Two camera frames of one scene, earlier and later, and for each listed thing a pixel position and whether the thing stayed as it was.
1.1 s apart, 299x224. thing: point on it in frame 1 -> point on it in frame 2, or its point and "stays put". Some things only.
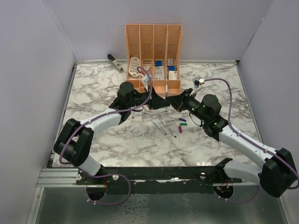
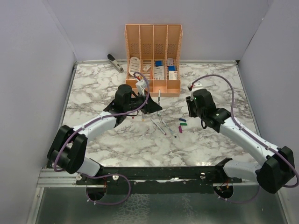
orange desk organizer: [155, 50] stays put
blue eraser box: [159, 63] stays put
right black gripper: [180, 101] -> [193, 99]
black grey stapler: [113, 62] stays put
